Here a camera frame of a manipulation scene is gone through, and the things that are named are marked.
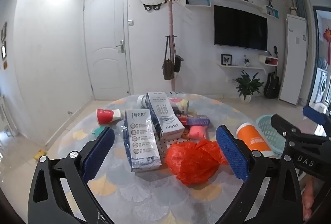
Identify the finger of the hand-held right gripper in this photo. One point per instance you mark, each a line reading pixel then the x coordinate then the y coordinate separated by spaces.
pixel 316 115
pixel 284 125

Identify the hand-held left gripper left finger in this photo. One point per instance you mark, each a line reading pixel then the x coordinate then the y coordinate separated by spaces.
pixel 98 152

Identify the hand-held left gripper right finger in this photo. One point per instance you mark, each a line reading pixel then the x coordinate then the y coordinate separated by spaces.
pixel 232 154

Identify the teal plastic basket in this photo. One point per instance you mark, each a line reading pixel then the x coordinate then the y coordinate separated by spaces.
pixel 266 128

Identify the orange white bottle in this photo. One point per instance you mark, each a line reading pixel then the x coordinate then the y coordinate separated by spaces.
pixel 254 140

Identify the orange plastic bag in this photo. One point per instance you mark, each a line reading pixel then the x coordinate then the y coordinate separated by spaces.
pixel 191 162

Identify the blue white milk carton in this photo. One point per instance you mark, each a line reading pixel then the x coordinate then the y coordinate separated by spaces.
pixel 141 141
pixel 165 115

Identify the playing card box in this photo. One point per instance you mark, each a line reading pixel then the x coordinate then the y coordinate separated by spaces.
pixel 196 120

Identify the person's right hand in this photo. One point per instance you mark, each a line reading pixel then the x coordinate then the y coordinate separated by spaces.
pixel 310 200

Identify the small teal wrapper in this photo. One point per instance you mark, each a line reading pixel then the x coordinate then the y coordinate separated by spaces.
pixel 97 131

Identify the white washing machine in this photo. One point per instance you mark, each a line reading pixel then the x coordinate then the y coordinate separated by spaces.
pixel 322 86

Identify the red paper cup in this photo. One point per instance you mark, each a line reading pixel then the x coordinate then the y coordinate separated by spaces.
pixel 106 116

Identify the black guitar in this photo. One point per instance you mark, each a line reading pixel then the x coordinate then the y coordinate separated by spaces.
pixel 271 86

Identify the pink soft lump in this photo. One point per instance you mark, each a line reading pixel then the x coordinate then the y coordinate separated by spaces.
pixel 197 132

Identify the potted green plant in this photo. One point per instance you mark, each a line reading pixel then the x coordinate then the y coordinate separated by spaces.
pixel 247 84

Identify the yellow toy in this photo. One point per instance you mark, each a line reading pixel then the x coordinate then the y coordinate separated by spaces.
pixel 40 155

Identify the white standing air conditioner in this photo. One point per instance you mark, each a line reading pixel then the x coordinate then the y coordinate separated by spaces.
pixel 293 58

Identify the white perforated tray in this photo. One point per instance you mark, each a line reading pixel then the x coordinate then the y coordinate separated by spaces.
pixel 168 145

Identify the red white oval box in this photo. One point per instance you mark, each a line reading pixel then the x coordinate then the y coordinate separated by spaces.
pixel 269 60

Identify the small shelf figurine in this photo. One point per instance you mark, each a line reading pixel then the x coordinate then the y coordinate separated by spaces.
pixel 246 61

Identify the red window decoration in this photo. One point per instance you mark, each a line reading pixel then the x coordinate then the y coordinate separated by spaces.
pixel 327 37

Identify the white cabinet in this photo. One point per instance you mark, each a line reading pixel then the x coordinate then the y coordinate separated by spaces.
pixel 6 115

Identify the black hanging bag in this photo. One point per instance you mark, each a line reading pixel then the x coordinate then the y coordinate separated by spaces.
pixel 178 64

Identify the brown hanging bag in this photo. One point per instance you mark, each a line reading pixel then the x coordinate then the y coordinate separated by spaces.
pixel 168 70

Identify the white door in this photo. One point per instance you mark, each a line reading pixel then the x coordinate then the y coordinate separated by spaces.
pixel 106 45

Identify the grey blue curtain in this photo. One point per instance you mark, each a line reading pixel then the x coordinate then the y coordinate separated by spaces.
pixel 301 1

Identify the pink coat rack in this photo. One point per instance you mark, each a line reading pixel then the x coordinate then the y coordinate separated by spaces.
pixel 170 24

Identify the curved white wall shelf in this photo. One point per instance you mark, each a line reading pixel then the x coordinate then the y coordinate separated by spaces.
pixel 240 67

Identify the butterfly picture frame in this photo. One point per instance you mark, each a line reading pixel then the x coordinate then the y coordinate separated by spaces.
pixel 226 59

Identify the wall television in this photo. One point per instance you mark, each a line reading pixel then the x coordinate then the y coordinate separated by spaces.
pixel 240 27

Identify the small blue wall box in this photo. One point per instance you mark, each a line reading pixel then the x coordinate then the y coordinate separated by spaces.
pixel 272 11

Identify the small orange wall picture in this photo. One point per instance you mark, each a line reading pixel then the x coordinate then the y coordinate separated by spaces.
pixel 5 64

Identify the long white wall shelf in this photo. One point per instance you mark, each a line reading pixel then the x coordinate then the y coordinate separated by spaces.
pixel 238 1

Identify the white light switch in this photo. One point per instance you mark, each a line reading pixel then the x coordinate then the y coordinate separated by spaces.
pixel 131 23

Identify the dark wall picture frame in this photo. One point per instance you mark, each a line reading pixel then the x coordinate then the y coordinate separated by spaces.
pixel 4 50
pixel 3 31

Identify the blue framed wall box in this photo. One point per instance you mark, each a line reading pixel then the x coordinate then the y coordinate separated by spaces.
pixel 197 1

